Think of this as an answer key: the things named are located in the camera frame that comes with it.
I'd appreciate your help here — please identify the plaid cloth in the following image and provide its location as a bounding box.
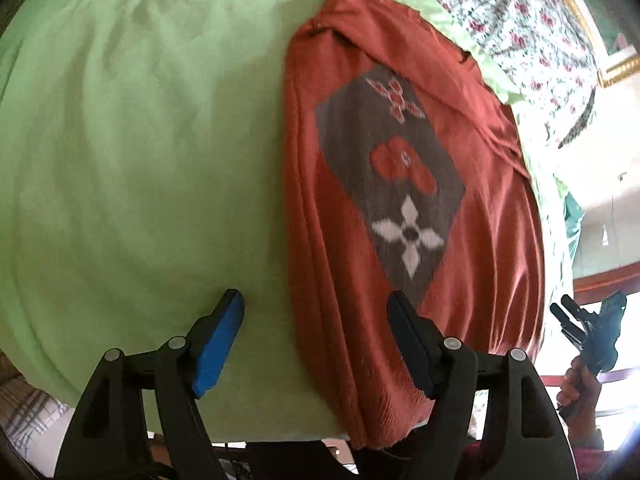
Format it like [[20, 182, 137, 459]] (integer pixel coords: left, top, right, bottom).
[[0, 375, 71, 461]]

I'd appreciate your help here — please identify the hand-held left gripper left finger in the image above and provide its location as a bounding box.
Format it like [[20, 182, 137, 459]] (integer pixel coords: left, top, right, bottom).
[[54, 288, 245, 480]]

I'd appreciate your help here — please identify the gold picture frame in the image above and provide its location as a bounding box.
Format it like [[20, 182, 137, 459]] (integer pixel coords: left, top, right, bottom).
[[537, 0, 640, 89]]

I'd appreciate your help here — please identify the light green blanket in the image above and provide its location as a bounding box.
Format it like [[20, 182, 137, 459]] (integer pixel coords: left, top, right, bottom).
[[0, 0, 576, 443]]

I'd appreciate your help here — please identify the person's right hand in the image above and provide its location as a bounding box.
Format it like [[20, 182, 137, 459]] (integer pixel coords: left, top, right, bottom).
[[556, 355, 603, 441]]

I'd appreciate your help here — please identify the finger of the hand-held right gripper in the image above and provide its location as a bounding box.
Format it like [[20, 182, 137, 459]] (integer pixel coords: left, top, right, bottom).
[[549, 294, 596, 346]]

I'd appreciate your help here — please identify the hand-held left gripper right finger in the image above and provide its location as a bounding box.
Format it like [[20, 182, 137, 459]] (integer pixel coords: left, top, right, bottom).
[[386, 290, 578, 480]]

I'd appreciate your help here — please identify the floral bed sheet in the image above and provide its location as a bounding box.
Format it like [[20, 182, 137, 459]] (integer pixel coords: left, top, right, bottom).
[[390, 0, 601, 311]]

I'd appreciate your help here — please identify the rust red printed shirt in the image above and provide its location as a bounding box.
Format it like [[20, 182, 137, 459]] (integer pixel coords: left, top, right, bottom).
[[283, 0, 546, 450]]

